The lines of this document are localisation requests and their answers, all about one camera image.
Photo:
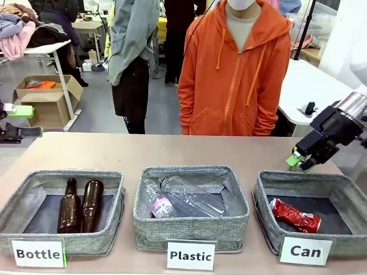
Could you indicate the white sign reading Plastic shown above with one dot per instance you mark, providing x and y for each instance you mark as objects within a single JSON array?
[{"x": 190, "y": 255}]

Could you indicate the white sign reading Bottle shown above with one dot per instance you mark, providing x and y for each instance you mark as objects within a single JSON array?
[{"x": 38, "y": 253}]

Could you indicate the clear plastic storage box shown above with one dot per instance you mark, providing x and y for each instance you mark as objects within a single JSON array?
[{"x": 315, "y": 28}]

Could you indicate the yellow boxes stack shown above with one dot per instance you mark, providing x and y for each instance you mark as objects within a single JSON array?
[{"x": 162, "y": 30}]

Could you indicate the grey fabric basket plastic label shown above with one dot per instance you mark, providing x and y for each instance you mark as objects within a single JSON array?
[{"x": 186, "y": 229}]

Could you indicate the person in orange hoodie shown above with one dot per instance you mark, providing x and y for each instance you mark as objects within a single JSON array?
[{"x": 232, "y": 74}]

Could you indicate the black pole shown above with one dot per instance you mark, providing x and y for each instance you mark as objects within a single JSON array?
[{"x": 304, "y": 28}]

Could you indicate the crushed black silver can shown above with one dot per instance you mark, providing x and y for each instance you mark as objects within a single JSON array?
[{"x": 301, "y": 169}]

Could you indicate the white sign reading Can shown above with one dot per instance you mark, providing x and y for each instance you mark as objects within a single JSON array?
[{"x": 305, "y": 251}]

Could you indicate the white rounded table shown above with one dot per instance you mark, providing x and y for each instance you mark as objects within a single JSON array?
[{"x": 304, "y": 86}]

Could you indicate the grey fabric basket bottle label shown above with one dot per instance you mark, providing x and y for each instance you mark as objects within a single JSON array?
[{"x": 28, "y": 183}]

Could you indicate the white desk with legs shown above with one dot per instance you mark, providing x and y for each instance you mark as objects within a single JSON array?
[{"x": 48, "y": 48}]

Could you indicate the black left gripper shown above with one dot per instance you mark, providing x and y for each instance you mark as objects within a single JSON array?
[{"x": 2, "y": 114}]

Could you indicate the orange cloth in box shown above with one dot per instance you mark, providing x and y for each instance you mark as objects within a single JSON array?
[{"x": 40, "y": 84}]

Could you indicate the large clear plastic bottle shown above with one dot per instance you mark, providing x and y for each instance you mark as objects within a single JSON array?
[{"x": 198, "y": 200}]

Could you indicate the brown glass bottle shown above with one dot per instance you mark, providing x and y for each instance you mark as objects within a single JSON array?
[
  {"x": 92, "y": 206},
  {"x": 68, "y": 209}
]

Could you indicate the pile of clothes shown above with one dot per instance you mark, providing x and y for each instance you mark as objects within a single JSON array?
[{"x": 14, "y": 31}]

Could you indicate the open cardboard box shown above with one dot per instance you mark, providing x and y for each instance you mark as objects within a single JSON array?
[{"x": 46, "y": 106}]

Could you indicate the grey fabric basket can label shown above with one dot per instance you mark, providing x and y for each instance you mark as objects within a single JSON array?
[{"x": 315, "y": 183}]

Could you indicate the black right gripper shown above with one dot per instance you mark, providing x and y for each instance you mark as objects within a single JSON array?
[{"x": 342, "y": 131}]

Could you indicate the small black white device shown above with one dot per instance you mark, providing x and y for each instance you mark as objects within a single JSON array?
[{"x": 309, "y": 108}]

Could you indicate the person in black jacket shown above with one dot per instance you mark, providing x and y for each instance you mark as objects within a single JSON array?
[{"x": 61, "y": 23}]

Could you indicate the plastic bottle pink label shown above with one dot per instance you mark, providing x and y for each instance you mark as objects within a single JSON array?
[{"x": 162, "y": 207}]

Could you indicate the crushed red soda can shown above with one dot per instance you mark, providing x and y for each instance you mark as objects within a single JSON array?
[{"x": 295, "y": 216}]

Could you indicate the person in grey jacket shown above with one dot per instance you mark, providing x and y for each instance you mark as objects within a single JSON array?
[{"x": 129, "y": 57}]

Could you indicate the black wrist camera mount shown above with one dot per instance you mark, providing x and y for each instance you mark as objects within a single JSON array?
[{"x": 325, "y": 118}]

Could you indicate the person in dark clothes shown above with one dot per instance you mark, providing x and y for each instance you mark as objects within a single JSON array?
[{"x": 175, "y": 43}]

